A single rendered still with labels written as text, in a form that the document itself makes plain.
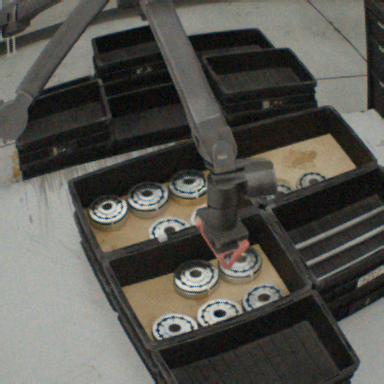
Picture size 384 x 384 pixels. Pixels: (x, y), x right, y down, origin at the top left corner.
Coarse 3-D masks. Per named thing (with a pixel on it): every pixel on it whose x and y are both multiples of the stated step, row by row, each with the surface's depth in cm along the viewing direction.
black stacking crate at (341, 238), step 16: (368, 176) 199; (320, 192) 194; (336, 192) 197; (352, 192) 200; (368, 192) 203; (288, 208) 192; (304, 208) 195; (320, 208) 198; (336, 208) 201; (352, 208) 202; (368, 208) 201; (288, 224) 196; (304, 224) 199; (320, 224) 198; (336, 224) 198; (368, 224) 197; (304, 240) 195; (336, 240) 194; (368, 240) 192; (304, 256) 190; (336, 256) 189; (352, 256) 188; (320, 272) 186; (368, 272) 178; (336, 288) 175; (352, 288) 180
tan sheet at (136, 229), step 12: (204, 204) 206; (132, 216) 204; (168, 216) 204; (180, 216) 204; (120, 228) 201; (132, 228) 201; (144, 228) 201; (108, 240) 198; (120, 240) 198; (132, 240) 198
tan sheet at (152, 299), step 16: (272, 272) 187; (128, 288) 186; (144, 288) 186; (160, 288) 186; (224, 288) 185; (240, 288) 184; (144, 304) 182; (160, 304) 182; (176, 304) 181; (192, 304) 181; (240, 304) 180; (144, 320) 178
